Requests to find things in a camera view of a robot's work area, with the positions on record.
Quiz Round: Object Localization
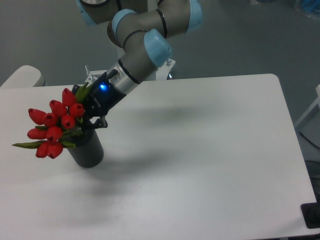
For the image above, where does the dark grey ribbed vase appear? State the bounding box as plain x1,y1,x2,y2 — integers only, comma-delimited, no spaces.
67,129,104,168

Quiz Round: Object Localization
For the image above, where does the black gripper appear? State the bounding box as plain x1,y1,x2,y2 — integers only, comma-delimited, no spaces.
71,69,126,130

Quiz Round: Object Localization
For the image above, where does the red tulip bouquet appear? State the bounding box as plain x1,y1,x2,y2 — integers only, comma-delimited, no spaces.
13,83,92,159

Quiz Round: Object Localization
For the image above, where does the blue plastic bag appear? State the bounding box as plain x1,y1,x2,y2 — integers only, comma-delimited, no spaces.
294,0,320,19

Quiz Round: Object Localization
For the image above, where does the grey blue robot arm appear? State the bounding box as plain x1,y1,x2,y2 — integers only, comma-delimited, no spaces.
76,0,203,130

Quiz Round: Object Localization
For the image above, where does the black cable on floor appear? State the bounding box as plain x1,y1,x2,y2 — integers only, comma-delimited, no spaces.
299,131,320,148

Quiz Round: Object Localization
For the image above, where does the black table clamp device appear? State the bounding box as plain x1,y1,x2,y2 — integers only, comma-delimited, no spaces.
300,202,320,229

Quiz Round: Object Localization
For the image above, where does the white frame at right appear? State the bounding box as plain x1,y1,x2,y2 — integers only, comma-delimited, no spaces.
294,85,320,131

